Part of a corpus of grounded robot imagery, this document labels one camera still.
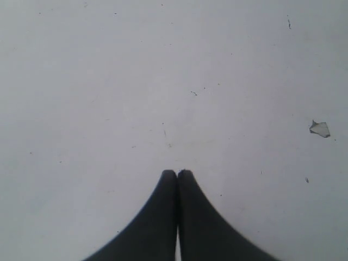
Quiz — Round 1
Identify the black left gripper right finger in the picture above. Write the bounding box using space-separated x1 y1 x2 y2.
177 170 276 261

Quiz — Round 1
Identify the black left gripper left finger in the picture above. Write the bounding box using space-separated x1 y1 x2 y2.
86 170 177 261

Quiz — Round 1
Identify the small torn paper scrap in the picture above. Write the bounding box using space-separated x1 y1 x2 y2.
309 120 331 138

